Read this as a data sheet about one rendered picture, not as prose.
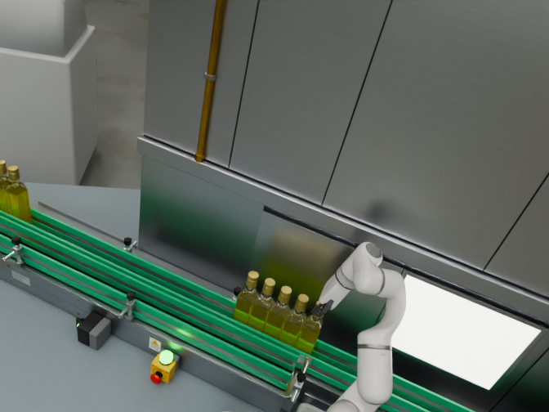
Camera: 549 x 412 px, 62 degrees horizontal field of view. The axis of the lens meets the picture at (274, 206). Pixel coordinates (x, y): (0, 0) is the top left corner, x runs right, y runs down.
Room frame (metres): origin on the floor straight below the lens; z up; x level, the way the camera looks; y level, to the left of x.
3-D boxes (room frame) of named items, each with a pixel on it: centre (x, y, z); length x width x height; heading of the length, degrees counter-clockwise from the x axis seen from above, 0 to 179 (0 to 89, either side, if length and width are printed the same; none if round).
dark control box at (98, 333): (0.94, 0.49, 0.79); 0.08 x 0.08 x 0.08; 77
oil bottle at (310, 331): (0.98, -0.22, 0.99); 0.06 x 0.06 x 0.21; 79
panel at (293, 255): (1.08, -0.41, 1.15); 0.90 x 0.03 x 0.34; 77
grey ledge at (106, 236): (1.25, 0.50, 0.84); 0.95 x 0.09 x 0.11; 77
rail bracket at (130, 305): (0.94, 0.38, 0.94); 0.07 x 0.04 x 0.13; 167
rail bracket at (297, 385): (0.85, -0.22, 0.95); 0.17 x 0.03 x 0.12; 167
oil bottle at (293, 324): (0.99, -0.16, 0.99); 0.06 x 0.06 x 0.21; 77
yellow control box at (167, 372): (0.88, 0.22, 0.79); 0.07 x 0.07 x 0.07; 77
